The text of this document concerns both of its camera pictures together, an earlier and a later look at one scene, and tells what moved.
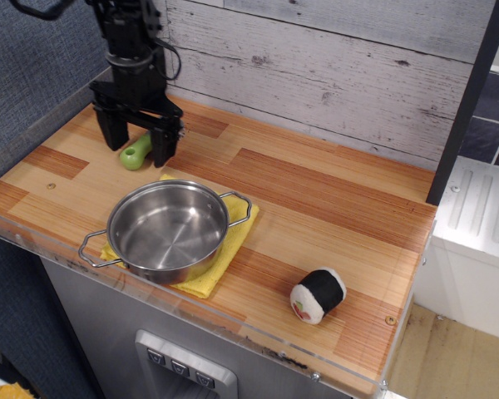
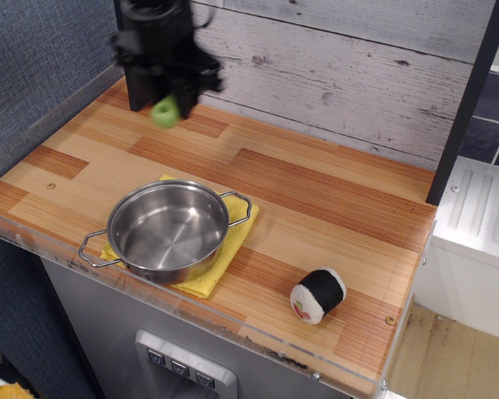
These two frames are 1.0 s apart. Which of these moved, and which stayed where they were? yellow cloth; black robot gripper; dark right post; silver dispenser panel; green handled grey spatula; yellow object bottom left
Moved: green handled grey spatula; black robot gripper
Stayed: yellow cloth; yellow object bottom left; dark right post; silver dispenser panel
